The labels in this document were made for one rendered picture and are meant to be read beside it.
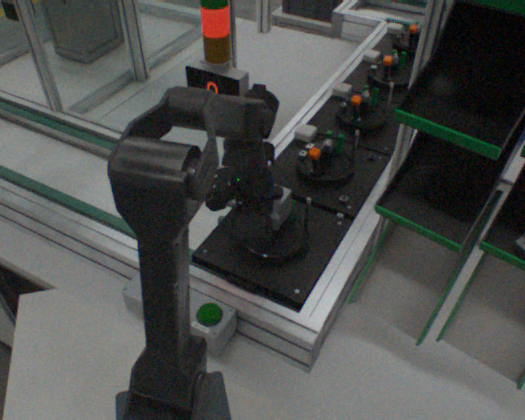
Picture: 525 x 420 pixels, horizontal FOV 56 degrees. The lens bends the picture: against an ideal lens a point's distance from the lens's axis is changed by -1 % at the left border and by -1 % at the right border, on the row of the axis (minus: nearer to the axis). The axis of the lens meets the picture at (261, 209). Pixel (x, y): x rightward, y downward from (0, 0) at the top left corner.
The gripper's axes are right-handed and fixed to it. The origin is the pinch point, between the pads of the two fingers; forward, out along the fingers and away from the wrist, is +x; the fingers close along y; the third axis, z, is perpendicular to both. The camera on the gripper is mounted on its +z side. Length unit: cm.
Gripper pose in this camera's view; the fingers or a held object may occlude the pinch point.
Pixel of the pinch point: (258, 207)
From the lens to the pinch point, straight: 84.1
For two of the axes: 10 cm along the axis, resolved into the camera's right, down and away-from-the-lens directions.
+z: -9.9, 0.3, 1.3
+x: 1.3, 5.4, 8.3
